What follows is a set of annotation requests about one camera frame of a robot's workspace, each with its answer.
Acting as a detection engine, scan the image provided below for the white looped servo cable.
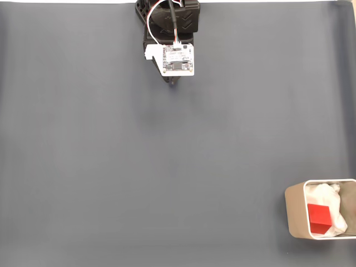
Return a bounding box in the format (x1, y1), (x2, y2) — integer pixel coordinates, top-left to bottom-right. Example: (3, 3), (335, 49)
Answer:
(146, 0), (165, 45)

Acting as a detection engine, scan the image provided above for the camera board on white mount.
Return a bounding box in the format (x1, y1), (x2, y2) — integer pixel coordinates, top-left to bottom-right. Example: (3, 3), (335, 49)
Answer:
(145, 43), (195, 77)

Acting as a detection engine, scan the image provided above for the black camera cable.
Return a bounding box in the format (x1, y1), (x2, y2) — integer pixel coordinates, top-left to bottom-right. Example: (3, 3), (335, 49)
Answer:
(166, 0), (179, 42)

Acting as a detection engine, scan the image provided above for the beige metal box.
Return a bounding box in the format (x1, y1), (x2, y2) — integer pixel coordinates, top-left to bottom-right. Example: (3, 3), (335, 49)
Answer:
(284, 179), (356, 240)

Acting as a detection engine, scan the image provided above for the red cube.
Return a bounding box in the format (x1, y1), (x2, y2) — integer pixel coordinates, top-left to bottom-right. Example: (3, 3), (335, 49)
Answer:
(307, 203), (333, 234)

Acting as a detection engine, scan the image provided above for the white crumpled paper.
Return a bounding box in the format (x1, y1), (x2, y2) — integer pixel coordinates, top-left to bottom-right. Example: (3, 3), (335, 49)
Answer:
(305, 182), (349, 239)

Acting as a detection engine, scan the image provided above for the dark grey table mat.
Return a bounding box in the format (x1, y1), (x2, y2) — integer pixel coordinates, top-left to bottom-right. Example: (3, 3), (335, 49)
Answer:
(0, 2), (356, 267)

